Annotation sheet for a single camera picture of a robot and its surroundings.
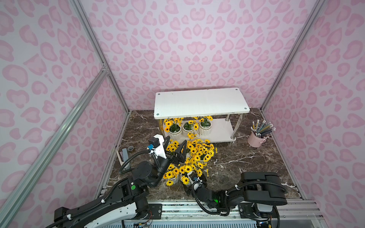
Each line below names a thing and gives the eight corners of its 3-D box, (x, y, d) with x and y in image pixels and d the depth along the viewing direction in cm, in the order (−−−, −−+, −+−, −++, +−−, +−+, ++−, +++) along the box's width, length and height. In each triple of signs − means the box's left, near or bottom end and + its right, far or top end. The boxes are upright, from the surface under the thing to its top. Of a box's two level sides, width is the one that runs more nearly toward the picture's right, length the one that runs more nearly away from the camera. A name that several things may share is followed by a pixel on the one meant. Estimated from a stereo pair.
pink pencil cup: (248, 148, 99) (256, 135, 87) (243, 134, 107) (251, 120, 95) (267, 147, 99) (278, 135, 87) (261, 134, 107) (271, 120, 94)
